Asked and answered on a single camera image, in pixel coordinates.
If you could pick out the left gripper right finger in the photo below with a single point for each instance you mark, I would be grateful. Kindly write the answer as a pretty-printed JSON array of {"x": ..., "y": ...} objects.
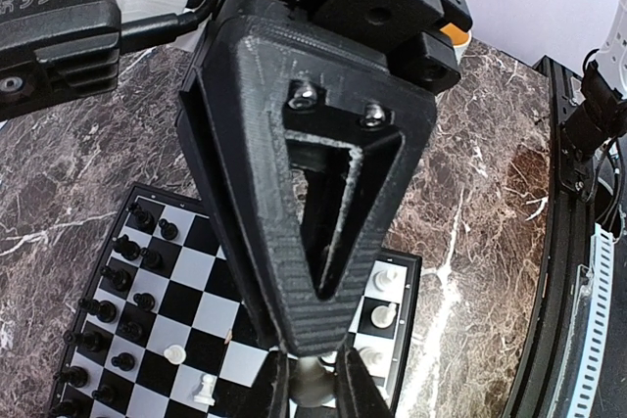
[{"x": 356, "y": 395}]

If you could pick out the white slotted cable duct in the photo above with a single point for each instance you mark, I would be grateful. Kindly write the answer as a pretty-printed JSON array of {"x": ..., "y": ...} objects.
[{"x": 598, "y": 295}]

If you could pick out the black grey chessboard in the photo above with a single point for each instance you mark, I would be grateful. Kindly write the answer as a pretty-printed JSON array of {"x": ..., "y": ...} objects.
[{"x": 161, "y": 279}]

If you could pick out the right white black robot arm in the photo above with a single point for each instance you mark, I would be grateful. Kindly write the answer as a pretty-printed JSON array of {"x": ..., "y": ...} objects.
[{"x": 302, "y": 122}]

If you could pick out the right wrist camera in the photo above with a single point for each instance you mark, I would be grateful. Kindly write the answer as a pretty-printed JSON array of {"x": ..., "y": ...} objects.
[{"x": 57, "y": 51}]

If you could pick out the white pawn centre board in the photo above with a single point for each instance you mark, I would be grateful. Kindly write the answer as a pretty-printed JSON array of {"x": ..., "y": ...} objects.
[{"x": 175, "y": 354}]

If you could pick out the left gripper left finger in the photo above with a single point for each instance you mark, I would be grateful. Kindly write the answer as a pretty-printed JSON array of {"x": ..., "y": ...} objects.
[{"x": 269, "y": 395}]

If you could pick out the white chess queen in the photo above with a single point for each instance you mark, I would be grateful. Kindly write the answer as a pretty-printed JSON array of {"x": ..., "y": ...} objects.
[{"x": 372, "y": 357}]

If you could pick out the white patterned mug yellow inside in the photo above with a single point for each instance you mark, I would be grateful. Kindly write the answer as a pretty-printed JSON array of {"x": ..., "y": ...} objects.
[{"x": 460, "y": 39}]

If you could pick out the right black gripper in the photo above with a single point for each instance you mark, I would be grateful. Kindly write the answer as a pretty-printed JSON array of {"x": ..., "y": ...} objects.
[{"x": 302, "y": 122}]

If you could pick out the white pawn file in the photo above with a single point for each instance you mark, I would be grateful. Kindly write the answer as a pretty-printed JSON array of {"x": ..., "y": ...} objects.
[
  {"x": 205, "y": 394},
  {"x": 311, "y": 385}
]

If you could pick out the white chess bishop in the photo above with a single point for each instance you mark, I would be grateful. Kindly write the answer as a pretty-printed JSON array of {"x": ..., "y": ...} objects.
[{"x": 383, "y": 316}]

